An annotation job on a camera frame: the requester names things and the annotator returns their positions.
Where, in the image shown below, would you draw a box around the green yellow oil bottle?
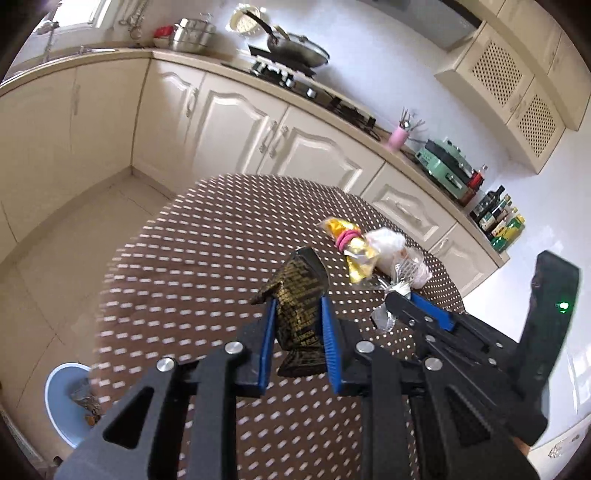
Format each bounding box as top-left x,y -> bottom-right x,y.
491,212 -> 527,253

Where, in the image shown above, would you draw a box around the dark glass bottle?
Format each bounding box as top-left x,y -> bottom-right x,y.
480,194 -> 515,234
471,185 -> 507,223

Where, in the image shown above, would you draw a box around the blue trash bin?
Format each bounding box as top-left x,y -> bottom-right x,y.
45,362 -> 105,448

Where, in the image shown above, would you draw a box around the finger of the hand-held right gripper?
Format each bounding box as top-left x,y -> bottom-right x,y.
385,292 -> 491,366
409,292 -> 468,331

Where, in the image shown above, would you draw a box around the black gold foil wrapper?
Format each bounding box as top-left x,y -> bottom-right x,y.
250,248 -> 329,377

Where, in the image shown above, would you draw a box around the cream colander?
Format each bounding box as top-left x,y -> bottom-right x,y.
229,4 -> 269,35

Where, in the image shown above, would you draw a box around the cream kitchen base cabinets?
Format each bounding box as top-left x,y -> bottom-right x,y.
0,50 -> 509,298

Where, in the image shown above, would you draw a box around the red sauce bottle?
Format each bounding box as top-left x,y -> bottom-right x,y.
468,165 -> 488,205

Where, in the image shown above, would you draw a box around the black gas stove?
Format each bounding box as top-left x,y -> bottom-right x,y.
222,54 -> 382,139

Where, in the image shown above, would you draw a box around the pink utensil holder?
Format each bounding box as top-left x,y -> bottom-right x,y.
387,107 -> 426,152

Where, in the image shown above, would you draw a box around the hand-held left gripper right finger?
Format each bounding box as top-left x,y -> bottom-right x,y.
321,296 -> 541,480

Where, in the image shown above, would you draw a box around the chrome kitchen faucet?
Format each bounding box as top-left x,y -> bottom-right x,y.
34,18 -> 61,63

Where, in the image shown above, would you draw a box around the yellow packet with pink band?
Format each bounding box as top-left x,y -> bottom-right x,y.
322,217 -> 377,283

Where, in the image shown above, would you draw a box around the green electric grill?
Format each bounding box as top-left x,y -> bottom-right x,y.
414,137 -> 475,206

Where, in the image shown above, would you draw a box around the hanging utensil rack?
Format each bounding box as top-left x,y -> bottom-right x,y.
117,0 -> 149,40

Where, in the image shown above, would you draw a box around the clear plastic wrapper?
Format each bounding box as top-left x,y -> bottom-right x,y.
370,281 -> 415,334

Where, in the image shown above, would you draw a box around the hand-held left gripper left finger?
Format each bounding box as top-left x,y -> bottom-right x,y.
53,298 -> 278,480

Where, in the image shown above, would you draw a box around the grey range hood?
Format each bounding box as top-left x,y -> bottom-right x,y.
360,0 -> 485,49

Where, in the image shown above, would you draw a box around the white plastic bag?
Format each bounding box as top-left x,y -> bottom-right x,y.
365,227 -> 432,289

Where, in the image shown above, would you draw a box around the cream lattice wall cabinet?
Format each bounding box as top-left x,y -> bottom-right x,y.
434,0 -> 591,175

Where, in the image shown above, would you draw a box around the kitchen window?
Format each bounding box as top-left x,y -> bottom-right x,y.
44,0 -> 114,26

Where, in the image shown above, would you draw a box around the black wok with glass lid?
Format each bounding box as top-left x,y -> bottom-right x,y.
242,10 -> 331,70

